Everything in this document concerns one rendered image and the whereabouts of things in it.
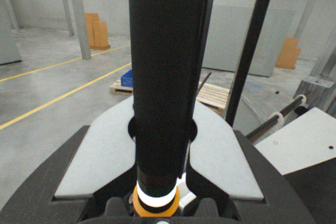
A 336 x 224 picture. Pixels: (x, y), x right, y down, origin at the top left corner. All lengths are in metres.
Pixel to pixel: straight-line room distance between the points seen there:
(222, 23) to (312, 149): 5.27
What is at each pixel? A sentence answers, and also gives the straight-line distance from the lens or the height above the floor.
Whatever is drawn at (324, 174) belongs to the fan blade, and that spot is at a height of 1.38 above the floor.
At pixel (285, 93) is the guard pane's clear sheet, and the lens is 1.09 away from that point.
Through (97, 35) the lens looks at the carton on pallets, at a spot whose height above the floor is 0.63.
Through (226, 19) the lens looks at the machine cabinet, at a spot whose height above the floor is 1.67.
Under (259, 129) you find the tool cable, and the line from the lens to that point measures 0.31.
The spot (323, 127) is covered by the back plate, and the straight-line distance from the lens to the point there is 0.54.
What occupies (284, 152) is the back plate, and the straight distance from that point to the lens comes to 0.53.
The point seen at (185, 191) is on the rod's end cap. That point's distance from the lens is 0.20.
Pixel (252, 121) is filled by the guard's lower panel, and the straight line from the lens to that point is 1.31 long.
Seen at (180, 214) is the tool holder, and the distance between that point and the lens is 0.21.
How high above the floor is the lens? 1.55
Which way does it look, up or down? 28 degrees down
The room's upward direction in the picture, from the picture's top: 4 degrees clockwise
